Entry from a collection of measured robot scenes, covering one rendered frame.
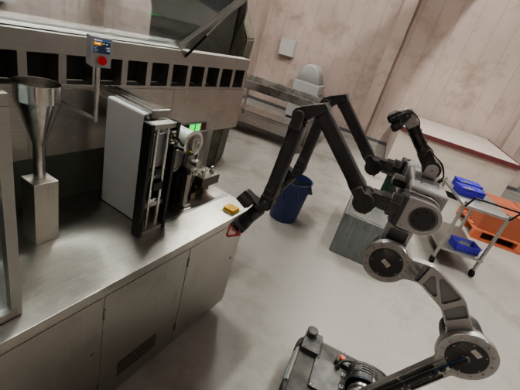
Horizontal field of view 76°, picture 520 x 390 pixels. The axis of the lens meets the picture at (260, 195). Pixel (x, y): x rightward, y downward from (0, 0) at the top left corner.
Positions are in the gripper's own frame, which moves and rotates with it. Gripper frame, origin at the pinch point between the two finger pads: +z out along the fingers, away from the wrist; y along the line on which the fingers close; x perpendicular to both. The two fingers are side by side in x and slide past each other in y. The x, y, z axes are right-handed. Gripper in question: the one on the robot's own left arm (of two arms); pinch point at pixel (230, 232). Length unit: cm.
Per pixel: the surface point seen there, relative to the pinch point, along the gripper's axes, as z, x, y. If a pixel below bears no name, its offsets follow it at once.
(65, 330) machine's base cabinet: 41, -13, 58
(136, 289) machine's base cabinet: 38.8, -8.0, 26.5
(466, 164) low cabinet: -76, 205, -566
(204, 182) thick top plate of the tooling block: 22, -30, -42
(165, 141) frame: -8.2, -47.8, 3.8
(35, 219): 33, -53, 44
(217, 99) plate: 4, -73, -94
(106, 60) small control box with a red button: -26, -75, 24
